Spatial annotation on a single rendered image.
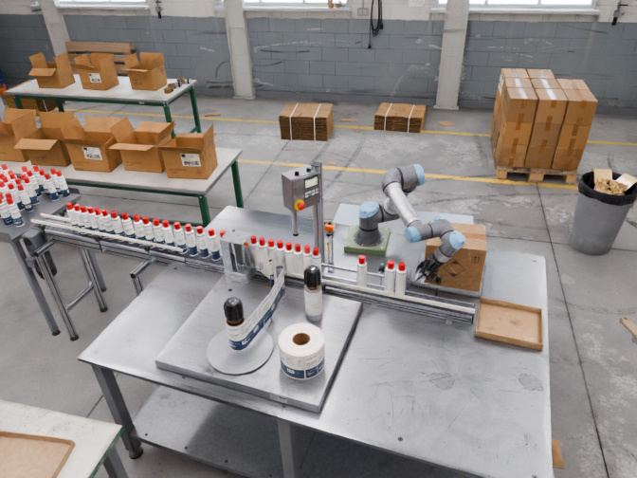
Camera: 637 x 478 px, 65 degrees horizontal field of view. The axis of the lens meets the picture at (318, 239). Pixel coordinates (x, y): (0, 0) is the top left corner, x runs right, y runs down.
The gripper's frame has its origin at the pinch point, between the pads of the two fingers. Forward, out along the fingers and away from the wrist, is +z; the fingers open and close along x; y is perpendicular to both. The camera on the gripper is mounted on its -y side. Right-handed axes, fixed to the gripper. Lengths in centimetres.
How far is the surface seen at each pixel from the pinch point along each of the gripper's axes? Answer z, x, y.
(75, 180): 167, -241, -75
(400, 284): 6.6, -5.0, 2.4
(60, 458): 76, -90, 128
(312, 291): 17, -41, 31
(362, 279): 17.9, -21.4, 2.5
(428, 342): 9.5, 18.8, 24.2
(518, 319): -11, 53, -5
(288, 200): 5, -76, -1
